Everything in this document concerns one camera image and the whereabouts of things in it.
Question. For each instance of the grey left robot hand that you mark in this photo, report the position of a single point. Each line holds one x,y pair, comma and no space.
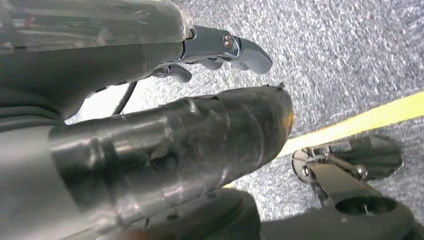
149,149

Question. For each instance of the yellow floor tape square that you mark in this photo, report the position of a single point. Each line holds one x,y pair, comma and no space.
364,121

